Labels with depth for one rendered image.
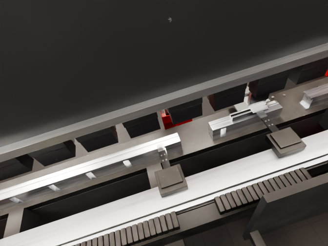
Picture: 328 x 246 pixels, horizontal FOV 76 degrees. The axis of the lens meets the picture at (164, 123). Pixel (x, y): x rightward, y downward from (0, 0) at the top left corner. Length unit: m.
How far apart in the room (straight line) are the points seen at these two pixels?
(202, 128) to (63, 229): 0.84
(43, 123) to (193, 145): 0.79
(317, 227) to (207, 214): 1.29
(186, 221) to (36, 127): 0.61
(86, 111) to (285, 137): 0.83
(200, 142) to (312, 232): 1.19
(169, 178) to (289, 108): 0.83
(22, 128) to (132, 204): 0.55
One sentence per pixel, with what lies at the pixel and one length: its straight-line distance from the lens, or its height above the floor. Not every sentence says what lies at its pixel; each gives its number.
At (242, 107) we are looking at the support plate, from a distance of 1.18.
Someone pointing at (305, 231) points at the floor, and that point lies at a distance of 2.03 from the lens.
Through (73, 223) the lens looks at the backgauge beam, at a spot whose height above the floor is 0.98.
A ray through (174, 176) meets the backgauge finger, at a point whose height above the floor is 1.03.
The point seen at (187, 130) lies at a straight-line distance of 1.24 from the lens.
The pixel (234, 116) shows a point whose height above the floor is 1.00.
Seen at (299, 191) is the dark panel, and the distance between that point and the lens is 0.60.
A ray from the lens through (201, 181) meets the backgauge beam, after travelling 0.96.
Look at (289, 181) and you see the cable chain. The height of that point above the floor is 1.04.
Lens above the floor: 1.86
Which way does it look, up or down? 50 degrees down
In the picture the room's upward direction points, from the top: 16 degrees counter-clockwise
